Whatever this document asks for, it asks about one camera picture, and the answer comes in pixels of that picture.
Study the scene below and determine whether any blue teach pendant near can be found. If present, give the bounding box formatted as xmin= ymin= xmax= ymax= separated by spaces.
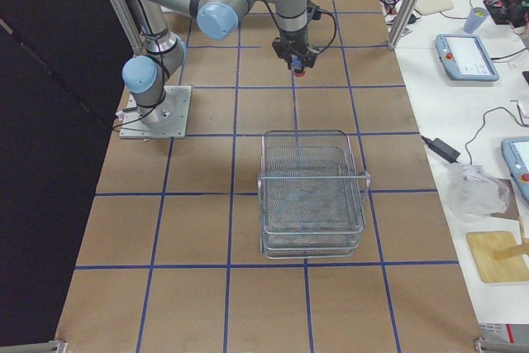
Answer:
xmin=501 ymin=136 xmax=529 ymax=202

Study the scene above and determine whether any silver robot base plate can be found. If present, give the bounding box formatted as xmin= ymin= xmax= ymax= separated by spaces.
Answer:
xmin=119 ymin=85 xmax=193 ymax=140

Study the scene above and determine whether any blue teach pendant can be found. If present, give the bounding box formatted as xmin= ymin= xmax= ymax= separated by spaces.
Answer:
xmin=435 ymin=34 xmax=499 ymax=82
xmin=501 ymin=136 xmax=529 ymax=202

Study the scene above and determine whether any beige pad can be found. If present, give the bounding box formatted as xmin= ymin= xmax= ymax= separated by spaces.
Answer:
xmin=415 ymin=0 xmax=454 ymax=15

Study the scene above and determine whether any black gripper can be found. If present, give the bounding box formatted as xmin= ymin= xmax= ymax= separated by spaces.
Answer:
xmin=272 ymin=37 xmax=318 ymax=69

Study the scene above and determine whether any metal wire shelf rack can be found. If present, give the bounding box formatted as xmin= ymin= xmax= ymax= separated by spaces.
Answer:
xmin=258 ymin=130 xmax=370 ymax=259

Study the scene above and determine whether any clear plastic bag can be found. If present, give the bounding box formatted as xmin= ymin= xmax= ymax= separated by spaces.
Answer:
xmin=446 ymin=164 xmax=511 ymax=217

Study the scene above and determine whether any grey cup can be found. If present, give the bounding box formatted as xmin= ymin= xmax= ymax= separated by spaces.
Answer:
xmin=463 ymin=7 xmax=489 ymax=34

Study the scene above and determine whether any blue teach pendant far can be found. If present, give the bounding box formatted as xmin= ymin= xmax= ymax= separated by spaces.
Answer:
xmin=435 ymin=34 xmax=499 ymax=82

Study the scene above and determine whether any wooden cutting board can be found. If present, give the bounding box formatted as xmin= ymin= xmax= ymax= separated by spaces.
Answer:
xmin=466 ymin=231 xmax=528 ymax=284

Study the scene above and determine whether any black power adapter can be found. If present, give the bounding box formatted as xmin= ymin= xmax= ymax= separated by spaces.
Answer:
xmin=422 ymin=136 xmax=460 ymax=164

